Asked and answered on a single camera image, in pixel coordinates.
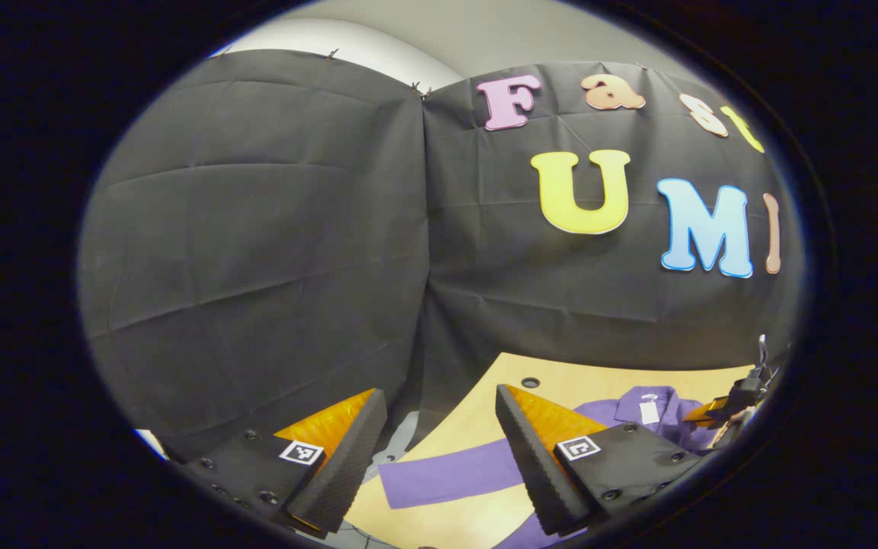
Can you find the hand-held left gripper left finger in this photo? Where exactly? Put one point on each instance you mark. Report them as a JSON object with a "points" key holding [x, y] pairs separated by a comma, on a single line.
{"points": [[347, 465]]}

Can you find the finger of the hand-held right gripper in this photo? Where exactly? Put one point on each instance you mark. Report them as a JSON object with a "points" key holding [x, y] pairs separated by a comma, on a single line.
{"points": [[706, 412]]}

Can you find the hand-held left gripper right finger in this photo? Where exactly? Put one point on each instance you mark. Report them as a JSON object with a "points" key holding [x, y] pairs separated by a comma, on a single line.
{"points": [[534, 465]]}

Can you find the purple knit sweater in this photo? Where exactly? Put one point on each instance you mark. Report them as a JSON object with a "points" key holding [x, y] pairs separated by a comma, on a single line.
{"points": [[447, 476]]}

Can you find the black backdrop cloth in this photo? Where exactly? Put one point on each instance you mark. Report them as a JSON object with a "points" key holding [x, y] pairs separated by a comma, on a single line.
{"points": [[256, 229]]}

